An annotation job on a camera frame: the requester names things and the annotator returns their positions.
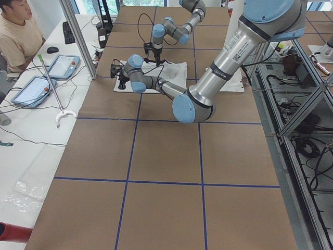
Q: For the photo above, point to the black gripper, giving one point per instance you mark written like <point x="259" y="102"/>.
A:
<point x="156" y="52"/>
<point x="122" y="78"/>

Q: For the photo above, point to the grey cartoon print t-shirt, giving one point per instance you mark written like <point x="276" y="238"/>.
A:
<point x="174" y="73"/>

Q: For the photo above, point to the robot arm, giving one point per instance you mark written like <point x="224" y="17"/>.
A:
<point x="261" y="21"/>
<point x="167" y="27"/>

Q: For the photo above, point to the far teach pendant tablet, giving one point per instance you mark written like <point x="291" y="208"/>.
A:
<point x="63" y="66"/>

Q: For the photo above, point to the teach pendant tablet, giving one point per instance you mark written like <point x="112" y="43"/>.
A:
<point x="63" y="66"/>
<point x="33" y="93"/>

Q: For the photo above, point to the black keyboard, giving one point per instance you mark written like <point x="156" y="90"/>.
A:
<point x="67" y="33"/>

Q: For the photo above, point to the metal reacher grabber tool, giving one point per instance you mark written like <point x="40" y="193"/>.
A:
<point x="63" y="112"/>

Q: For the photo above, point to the black computer mouse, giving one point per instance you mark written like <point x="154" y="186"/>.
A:
<point x="52" y="49"/>

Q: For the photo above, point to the near teach pendant tablet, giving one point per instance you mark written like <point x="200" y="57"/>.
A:
<point x="33" y="93"/>

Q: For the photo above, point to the seated person beige shirt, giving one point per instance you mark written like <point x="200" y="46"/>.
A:
<point x="21" y="38"/>

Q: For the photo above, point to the clear plastic bag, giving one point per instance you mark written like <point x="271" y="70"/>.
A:
<point x="25" y="197"/>

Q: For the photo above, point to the aluminium frame post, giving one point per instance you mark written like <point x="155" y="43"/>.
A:
<point x="73" y="23"/>

